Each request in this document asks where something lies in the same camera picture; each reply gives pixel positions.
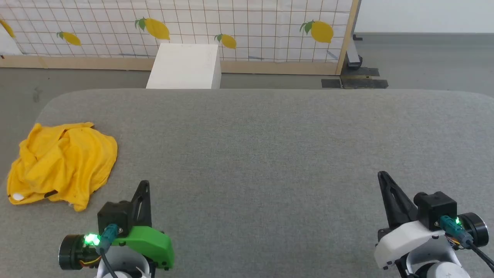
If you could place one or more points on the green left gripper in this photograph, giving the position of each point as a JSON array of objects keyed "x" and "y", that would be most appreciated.
[{"x": 150, "y": 243}]

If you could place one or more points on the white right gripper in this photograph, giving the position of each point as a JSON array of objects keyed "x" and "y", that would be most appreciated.
[{"x": 405, "y": 239}]

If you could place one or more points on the yellow cartoon face shirt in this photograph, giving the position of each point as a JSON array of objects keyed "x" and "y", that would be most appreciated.
[{"x": 61, "y": 162}]

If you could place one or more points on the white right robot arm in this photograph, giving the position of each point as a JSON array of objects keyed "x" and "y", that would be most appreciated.
[{"x": 436, "y": 266}]

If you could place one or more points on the black floor tape patch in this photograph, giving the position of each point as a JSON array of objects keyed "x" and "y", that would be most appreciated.
[
  {"x": 366, "y": 72},
  {"x": 364, "y": 83},
  {"x": 331, "y": 83}
]

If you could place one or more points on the white box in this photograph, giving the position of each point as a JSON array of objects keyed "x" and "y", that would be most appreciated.
[{"x": 185, "y": 65}]

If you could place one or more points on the lemon print partition panel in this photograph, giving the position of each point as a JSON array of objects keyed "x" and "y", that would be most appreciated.
[{"x": 251, "y": 23}]

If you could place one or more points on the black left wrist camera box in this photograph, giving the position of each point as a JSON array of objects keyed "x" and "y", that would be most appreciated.
[{"x": 114, "y": 216}]

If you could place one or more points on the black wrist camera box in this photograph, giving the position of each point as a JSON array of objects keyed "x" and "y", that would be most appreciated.
[
  {"x": 436, "y": 208},
  {"x": 114, "y": 216}
]

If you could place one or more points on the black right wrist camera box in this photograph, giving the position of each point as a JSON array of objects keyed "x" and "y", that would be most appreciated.
[{"x": 436, "y": 208}]

